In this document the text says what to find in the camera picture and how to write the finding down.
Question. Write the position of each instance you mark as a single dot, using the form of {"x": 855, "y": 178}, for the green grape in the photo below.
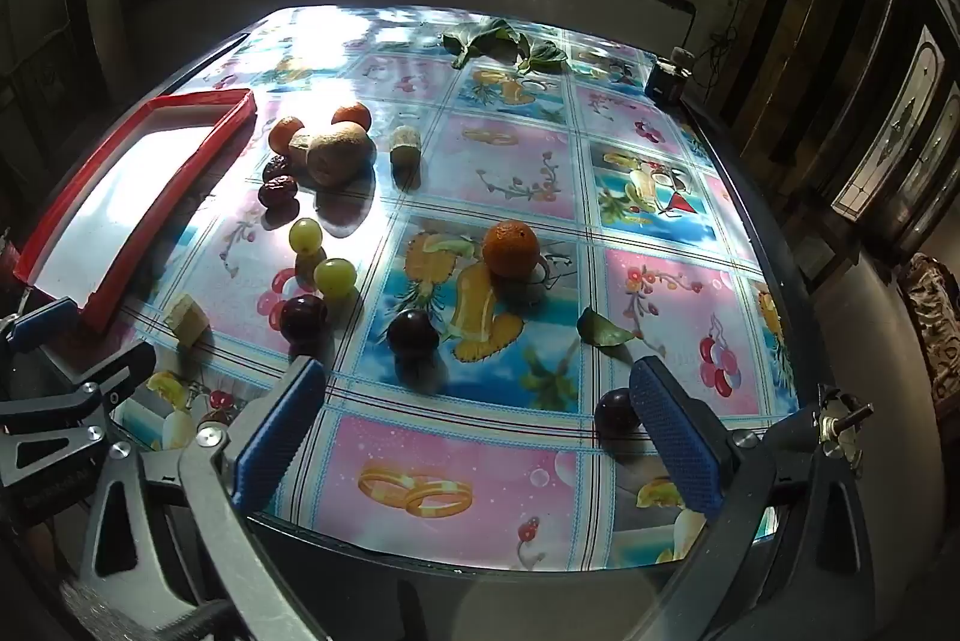
{"x": 334, "y": 276}
{"x": 305, "y": 234}

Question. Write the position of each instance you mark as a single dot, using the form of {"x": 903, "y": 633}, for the large orange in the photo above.
{"x": 510, "y": 247}

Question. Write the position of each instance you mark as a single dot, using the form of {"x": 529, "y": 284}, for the single green leaf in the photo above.
{"x": 604, "y": 330}

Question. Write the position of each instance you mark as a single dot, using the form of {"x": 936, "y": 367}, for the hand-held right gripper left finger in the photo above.
{"x": 277, "y": 438}

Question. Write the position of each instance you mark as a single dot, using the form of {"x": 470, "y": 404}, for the red date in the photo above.
{"x": 279, "y": 192}
{"x": 276, "y": 168}

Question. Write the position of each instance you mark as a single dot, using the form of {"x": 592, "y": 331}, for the pale cut fruit chunk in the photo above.
{"x": 299, "y": 146}

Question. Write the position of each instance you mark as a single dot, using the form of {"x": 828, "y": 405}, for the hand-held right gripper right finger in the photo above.
{"x": 675, "y": 446}

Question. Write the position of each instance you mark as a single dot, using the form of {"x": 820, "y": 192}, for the red plastic tray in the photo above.
{"x": 112, "y": 183}

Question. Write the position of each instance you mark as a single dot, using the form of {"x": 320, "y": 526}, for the brown kiwi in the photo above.
{"x": 339, "y": 155}

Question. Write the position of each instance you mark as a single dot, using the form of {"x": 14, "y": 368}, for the pale yellow fruit chunk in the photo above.
{"x": 187, "y": 318}

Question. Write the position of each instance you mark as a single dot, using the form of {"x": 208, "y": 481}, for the wooden door with glass panels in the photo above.
{"x": 922, "y": 108}

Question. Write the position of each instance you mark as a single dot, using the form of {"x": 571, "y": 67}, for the small orange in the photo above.
{"x": 351, "y": 116}
{"x": 285, "y": 132}

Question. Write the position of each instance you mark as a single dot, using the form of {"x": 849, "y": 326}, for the large green leaf sprig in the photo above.
{"x": 480, "y": 41}

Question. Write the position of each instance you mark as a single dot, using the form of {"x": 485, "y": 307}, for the patterned cloth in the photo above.
{"x": 934, "y": 318}

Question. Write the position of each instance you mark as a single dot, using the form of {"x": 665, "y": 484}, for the small dark box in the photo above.
{"x": 664, "y": 80}

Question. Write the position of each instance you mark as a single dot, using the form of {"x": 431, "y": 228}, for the dark purple plum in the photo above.
{"x": 304, "y": 316}
{"x": 615, "y": 412}
{"x": 412, "y": 332}

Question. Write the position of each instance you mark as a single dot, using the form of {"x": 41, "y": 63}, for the small green leaf sprig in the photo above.
{"x": 541, "y": 56}

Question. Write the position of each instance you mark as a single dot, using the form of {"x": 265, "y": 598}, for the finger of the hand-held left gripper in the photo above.
{"x": 45, "y": 322}
{"x": 112, "y": 375}

